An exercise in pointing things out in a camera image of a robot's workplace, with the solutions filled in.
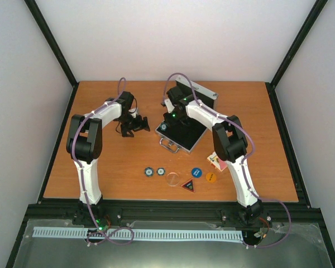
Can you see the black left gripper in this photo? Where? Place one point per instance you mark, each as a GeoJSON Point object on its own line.
{"type": "Point", "coordinates": [138, 127]}

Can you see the aluminium poker case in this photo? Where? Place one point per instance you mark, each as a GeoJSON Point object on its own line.
{"type": "Point", "coordinates": [183, 133]}

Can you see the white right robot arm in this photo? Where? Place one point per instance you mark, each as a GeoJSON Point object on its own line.
{"type": "Point", "coordinates": [229, 141]}

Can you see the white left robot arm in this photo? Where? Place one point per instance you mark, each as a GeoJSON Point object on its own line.
{"type": "Point", "coordinates": [85, 139]}

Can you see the blue white poker chip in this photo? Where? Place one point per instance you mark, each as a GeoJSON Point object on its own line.
{"type": "Point", "coordinates": [160, 171]}
{"type": "Point", "coordinates": [149, 172]}

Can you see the clear round disc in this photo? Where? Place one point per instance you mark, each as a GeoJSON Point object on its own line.
{"type": "Point", "coordinates": [172, 179]}

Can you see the blue round token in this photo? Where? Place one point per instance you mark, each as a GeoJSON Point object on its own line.
{"type": "Point", "coordinates": [196, 172]}

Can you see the pink playing card deck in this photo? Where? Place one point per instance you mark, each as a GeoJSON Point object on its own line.
{"type": "Point", "coordinates": [215, 161]}

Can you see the black red triangle token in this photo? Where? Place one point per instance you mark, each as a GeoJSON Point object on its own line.
{"type": "Point", "coordinates": [189, 185]}

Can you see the orange round token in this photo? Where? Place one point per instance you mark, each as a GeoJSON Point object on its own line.
{"type": "Point", "coordinates": [211, 177]}

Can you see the white cable duct strip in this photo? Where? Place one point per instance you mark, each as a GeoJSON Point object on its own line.
{"type": "Point", "coordinates": [151, 235]}

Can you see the black aluminium frame rail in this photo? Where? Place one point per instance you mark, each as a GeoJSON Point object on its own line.
{"type": "Point", "coordinates": [224, 213]}

